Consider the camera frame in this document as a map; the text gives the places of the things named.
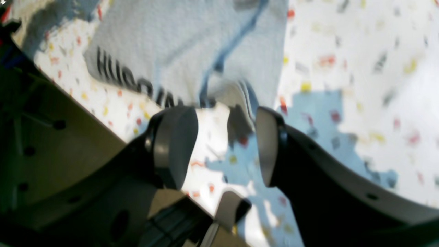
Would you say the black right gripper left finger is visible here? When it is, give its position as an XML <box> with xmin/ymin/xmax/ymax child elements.
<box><xmin>1</xmin><ymin>106</ymin><xmax>199</xmax><ymax>247</ymax></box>

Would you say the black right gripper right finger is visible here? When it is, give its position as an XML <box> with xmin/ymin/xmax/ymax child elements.
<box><xmin>256</xmin><ymin>107</ymin><xmax>438</xmax><ymax>247</ymax></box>

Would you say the grey T-shirt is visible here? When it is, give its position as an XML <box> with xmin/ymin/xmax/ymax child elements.
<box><xmin>84</xmin><ymin>0</ymin><xmax>288</xmax><ymax>114</ymax></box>

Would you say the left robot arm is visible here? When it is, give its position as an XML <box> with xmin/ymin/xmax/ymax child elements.
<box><xmin>1</xmin><ymin>60</ymin><xmax>217</xmax><ymax>247</ymax></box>

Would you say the terrazzo patterned tablecloth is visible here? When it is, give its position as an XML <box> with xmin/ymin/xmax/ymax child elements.
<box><xmin>8</xmin><ymin>0</ymin><xmax>438</xmax><ymax>247</ymax></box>

